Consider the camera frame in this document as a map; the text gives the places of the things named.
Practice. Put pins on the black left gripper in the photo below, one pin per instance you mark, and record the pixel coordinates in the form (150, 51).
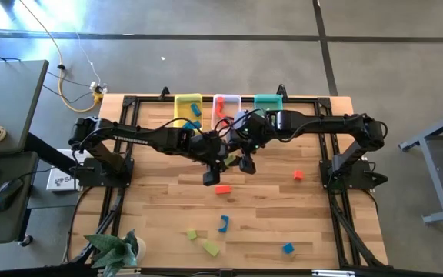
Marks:
(212, 154)

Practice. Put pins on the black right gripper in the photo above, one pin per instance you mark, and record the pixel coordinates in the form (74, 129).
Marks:
(250, 142)

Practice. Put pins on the green rectangular block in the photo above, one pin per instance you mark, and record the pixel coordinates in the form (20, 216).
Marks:
(230, 160)

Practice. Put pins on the red rectangular block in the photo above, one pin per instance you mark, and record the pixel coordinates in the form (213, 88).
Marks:
(220, 114)
(223, 189)
(225, 124)

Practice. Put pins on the blue rectangular block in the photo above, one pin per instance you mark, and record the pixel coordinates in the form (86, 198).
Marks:
(195, 124)

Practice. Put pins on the long blue block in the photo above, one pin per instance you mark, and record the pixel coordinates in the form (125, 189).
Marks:
(187, 125)

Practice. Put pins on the blue cylinder block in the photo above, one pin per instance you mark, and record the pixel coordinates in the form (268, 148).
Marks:
(195, 109)

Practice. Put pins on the small red cube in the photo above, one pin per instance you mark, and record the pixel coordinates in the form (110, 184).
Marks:
(298, 175)

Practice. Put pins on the small green cube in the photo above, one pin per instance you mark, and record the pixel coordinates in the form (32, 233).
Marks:
(191, 234)

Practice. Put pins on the large green block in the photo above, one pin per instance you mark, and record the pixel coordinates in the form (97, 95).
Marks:
(211, 248)

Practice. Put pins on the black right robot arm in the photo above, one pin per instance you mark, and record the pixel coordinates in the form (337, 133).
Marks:
(321, 123)

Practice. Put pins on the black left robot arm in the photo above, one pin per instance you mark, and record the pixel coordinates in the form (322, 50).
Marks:
(144, 140)

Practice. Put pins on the clear plastic bin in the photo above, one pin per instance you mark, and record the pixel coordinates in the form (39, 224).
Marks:
(233, 102)

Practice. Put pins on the yellow plastic bin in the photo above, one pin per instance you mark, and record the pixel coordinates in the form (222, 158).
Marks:
(183, 109)

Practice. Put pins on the teal plastic bin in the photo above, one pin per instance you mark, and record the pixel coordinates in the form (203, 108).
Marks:
(267, 102)

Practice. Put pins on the blue arch block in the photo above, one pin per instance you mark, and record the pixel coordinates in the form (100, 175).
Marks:
(222, 229)

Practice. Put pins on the small blue cube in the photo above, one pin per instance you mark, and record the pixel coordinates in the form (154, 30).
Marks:
(288, 248)

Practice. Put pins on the white plant pot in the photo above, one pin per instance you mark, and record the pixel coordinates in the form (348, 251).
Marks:
(142, 248)

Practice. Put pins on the green artificial plant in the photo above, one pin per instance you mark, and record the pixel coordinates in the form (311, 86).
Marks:
(114, 252)

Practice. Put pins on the silver aluminium bar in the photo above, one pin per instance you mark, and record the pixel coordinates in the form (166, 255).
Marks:
(121, 272)
(333, 273)

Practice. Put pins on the white power strip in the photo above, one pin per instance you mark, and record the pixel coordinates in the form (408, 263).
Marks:
(94, 85)

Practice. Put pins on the white printed box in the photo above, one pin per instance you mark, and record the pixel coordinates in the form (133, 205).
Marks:
(62, 182)

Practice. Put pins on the black desk foot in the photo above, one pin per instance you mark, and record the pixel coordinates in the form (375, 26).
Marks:
(52, 155)

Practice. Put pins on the black caster wheel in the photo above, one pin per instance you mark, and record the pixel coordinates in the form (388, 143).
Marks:
(26, 241)

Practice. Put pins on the black computer mouse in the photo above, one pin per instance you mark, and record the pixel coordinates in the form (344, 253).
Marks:
(8, 194)

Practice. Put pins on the dark desk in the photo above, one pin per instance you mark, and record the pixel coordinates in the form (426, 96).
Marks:
(14, 223)

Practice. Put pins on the grey desk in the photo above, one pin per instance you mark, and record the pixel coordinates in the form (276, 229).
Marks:
(6, 96)

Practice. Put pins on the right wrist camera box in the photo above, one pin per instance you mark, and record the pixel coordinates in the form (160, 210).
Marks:
(247, 165)

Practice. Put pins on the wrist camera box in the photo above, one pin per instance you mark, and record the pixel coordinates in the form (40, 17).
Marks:
(247, 165)
(211, 179)

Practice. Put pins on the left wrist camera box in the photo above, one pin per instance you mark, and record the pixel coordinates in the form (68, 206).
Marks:
(211, 179)

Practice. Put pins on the blue-grey metal table frame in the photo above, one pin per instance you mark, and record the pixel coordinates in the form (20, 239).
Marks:
(431, 169)

